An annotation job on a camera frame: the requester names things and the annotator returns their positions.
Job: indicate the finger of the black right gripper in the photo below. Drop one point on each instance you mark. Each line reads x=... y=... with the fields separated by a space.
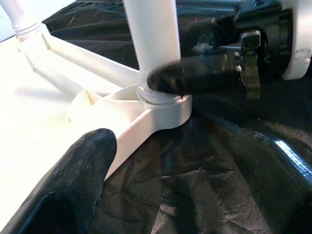
x=190 y=75

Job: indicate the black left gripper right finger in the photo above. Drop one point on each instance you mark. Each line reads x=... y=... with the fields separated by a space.
x=280 y=182

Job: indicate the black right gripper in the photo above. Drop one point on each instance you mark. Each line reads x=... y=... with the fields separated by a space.
x=265 y=36

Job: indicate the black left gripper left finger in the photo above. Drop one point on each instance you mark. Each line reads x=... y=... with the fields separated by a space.
x=63 y=185

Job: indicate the white plastic table leg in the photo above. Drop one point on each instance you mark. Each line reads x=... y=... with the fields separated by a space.
x=153 y=36
x=17 y=14

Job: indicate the white plastic table top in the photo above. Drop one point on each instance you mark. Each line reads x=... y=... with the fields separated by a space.
x=36 y=109

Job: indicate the black plastic table cover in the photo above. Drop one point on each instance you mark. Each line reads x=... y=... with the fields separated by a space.
x=195 y=170

